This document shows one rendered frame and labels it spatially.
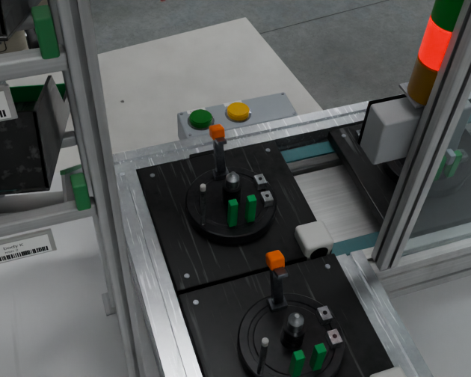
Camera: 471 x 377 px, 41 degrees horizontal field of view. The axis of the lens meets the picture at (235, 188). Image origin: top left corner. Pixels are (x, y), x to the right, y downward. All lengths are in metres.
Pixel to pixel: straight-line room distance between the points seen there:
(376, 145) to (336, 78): 2.02
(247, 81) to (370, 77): 1.51
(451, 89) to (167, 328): 0.48
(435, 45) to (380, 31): 2.42
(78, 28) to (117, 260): 0.27
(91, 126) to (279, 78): 0.93
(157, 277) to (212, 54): 0.66
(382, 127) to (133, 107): 0.68
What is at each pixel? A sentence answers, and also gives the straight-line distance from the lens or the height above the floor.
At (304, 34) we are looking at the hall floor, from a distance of 3.02.
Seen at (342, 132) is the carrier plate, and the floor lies 0.97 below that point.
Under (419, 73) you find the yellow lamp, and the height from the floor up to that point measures 1.30.
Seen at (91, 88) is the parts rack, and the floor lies 1.44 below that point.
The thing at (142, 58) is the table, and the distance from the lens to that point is 1.44.
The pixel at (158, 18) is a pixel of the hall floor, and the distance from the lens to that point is 3.08.
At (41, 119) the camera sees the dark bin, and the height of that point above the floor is 1.35.
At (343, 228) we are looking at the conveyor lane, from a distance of 1.05.
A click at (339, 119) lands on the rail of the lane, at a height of 0.96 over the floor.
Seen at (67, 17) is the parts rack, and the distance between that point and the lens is 0.42.
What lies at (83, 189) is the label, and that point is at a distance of 0.53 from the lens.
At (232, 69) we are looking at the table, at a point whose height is 0.86.
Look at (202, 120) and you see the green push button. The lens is 1.12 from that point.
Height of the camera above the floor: 1.74
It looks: 49 degrees down
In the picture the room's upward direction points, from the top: 4 degrees clockwise
